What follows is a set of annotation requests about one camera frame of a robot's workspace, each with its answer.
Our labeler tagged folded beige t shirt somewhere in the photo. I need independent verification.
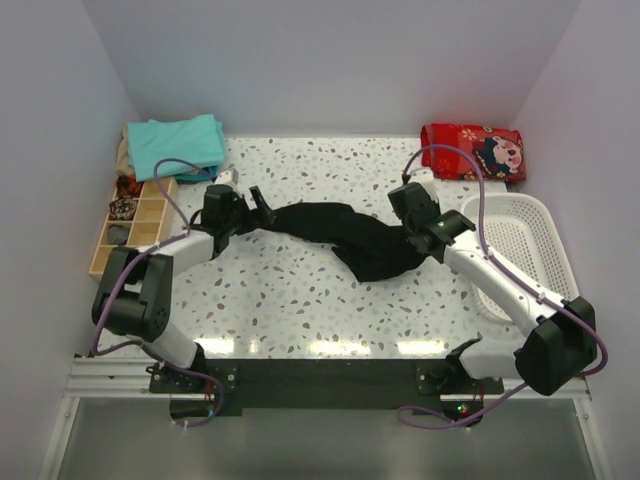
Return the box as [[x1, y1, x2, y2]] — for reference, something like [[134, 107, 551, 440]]
[[115, 126, 135, 178]]

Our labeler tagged folded teal t shirt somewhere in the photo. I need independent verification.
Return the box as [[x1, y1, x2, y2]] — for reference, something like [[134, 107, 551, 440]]
[[126, 114, 225, 182]]

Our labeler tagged grey rolled sock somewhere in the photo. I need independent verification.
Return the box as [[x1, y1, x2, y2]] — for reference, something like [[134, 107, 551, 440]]
[[106, 224, 130, 246]]

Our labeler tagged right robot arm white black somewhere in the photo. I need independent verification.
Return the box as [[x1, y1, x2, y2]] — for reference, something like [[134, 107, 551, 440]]
[[388, 182, 608, 396]]

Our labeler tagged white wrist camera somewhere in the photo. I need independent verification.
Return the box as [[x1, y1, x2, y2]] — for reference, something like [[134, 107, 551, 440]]
[[408, 167, 437, 198], [214, 168, 239, 187]]

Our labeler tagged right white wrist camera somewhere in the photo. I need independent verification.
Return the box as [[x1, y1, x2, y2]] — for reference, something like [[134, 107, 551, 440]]
[[408, 167, 437, 198]]

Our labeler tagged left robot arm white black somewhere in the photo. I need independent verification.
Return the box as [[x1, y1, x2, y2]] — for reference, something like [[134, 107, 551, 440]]
[[90, 184, 275, 392]]

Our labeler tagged white perforated plastic basket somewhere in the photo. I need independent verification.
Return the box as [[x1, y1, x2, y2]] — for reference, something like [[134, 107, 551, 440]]
[[482, 192, 579, 300]]

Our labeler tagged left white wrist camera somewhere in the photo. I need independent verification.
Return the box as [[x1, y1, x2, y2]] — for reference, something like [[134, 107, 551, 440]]
[[214, 168, 239, 187]]

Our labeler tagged wooden compartment organizer box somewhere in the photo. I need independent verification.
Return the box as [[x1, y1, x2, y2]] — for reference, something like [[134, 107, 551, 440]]
[[88, 177, 178, 281]]

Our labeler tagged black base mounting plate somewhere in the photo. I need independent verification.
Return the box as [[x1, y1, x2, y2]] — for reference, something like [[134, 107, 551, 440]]
[[146, 359, 504, 421]]

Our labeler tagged red black rolled sock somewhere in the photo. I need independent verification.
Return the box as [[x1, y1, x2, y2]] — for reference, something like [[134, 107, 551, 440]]
[[116, 176, 144, 198]]

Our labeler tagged aluminium rail frame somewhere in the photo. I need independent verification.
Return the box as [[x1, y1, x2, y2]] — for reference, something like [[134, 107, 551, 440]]
[[38, 357, 614, 479]]

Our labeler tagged red cartoon print cloth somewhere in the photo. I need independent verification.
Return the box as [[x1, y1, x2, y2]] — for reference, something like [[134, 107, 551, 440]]
[[420, 123, 526, 183]]

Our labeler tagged black t shirt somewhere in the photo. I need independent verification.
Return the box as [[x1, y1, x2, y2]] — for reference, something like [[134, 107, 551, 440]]
[[263, 202, 426, 283]]

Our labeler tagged patterned rolled sock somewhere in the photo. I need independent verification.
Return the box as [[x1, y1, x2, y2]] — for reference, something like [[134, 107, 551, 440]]
[[108, 197, 138, 221]]

